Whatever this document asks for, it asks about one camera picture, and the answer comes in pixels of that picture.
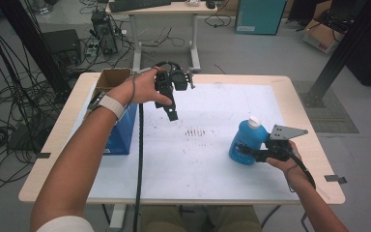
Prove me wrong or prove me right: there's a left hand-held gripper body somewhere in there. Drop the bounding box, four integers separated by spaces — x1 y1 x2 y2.
154 66 197 102

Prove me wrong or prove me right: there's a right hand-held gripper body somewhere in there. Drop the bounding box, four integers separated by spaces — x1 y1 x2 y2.
253 124 309 163

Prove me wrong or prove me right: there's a blue bottle with white cap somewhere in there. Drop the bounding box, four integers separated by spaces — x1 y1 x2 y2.
228 115 270 166

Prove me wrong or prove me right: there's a person's right hand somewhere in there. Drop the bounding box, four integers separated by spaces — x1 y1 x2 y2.
266 141 308 182

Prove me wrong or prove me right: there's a person's left hand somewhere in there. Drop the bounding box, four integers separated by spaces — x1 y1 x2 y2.
107 66 174 107

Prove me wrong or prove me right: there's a blue cardboard box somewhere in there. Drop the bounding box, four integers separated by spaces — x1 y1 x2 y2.
91 67 138 156

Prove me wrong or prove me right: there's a wristwatch with beige band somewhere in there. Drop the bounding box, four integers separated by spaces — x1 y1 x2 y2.
88 91 127 121

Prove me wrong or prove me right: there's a white table mat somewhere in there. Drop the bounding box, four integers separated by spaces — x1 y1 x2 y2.
67 81 301 203

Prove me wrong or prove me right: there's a grey floor mat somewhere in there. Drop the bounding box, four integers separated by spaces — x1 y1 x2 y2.
292 80 360 134

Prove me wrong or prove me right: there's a white desk with wooden top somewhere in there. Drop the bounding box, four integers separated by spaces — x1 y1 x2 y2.
105 0 218 73

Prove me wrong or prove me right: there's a black computer tower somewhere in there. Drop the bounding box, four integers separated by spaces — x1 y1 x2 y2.
91 9 119 56

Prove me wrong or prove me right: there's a black keyboard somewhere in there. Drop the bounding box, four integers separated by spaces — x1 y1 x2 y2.
108 0 172 14

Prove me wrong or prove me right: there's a teal cabinet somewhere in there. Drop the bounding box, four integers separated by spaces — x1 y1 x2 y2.
235 0 288 36

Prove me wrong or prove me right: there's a white table leg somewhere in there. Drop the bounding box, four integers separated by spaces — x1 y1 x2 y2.
107 203 128 232

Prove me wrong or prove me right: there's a brown cardboard box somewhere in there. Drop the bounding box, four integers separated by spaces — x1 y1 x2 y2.
302 18 346 54

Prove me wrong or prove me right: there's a black metal stand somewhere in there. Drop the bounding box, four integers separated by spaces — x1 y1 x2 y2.
301 0 371 109

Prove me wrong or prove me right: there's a person's white sleeve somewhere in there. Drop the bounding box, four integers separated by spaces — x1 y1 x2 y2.
35 215 97 232

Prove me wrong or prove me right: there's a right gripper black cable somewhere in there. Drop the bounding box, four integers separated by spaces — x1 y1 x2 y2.
289 150 317 190

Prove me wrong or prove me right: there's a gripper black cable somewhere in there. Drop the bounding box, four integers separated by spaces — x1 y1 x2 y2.
132 102 145 232
289 150 317 190

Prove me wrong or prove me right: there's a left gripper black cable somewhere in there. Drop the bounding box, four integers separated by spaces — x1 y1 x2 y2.
132 102 145 232

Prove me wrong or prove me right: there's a thin black cable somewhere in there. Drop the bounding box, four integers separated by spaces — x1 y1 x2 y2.
260 204 283 230

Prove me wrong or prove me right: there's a bundle of black floor cables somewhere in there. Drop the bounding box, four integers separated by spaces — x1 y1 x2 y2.
0 18 62 194

